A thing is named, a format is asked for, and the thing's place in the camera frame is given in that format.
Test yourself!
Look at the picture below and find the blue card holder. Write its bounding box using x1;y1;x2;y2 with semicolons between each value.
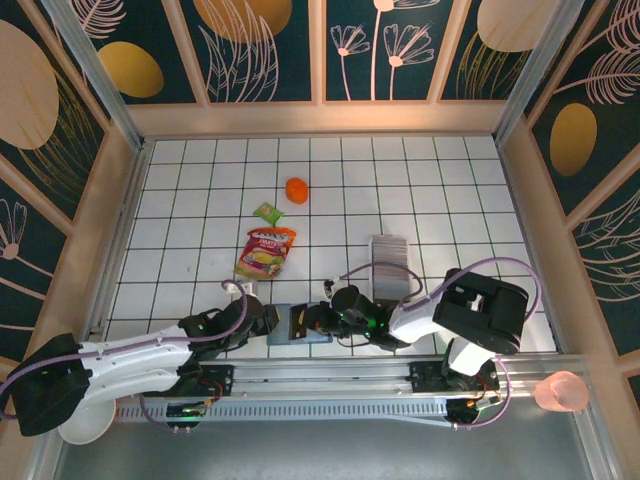
266;302;335;348

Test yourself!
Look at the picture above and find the stack of plastic cards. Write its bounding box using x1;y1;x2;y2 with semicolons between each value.
373;236;409;299

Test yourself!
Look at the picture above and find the fruit candy bag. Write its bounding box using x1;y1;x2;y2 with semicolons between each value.
233;227;297;280

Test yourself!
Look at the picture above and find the white plastic basket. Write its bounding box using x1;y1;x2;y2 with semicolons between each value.
368;233;412;304

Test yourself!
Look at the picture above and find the black controller box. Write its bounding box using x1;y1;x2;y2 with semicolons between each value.
166;399;207;432
446;398;484;431

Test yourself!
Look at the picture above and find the green snack packet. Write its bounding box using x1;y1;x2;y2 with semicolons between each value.
252;201;285;225

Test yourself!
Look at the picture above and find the orange toy fruit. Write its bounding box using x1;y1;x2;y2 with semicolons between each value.
285;177;310;205

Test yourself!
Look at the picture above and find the white bowl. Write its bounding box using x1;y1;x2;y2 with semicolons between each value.
57;401;115;445

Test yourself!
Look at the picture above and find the pink plastic cup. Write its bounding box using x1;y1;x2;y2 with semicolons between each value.
533;370;590;414

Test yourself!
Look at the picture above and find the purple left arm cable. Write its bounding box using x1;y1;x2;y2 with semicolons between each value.
0;281;251;421

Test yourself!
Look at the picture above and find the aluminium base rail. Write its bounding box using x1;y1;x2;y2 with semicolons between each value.
199;354;589;401

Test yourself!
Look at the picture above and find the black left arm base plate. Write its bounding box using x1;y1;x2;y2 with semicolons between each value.
197;363;236;399

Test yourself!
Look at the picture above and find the slotted grey cable duct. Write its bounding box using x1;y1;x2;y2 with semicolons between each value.
114;398;451;426

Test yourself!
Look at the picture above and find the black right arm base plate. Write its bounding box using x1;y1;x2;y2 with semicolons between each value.
408;360;501;401

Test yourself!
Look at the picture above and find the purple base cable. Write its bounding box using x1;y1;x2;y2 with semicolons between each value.
138;393;177;432
452;374;514;432

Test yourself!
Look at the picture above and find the aluminium side rail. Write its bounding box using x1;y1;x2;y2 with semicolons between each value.
497;142;564;354
87;142;149;351

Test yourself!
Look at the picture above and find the aluminium corner post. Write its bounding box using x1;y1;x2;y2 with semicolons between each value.
492;0;587;147
39;0;147;154

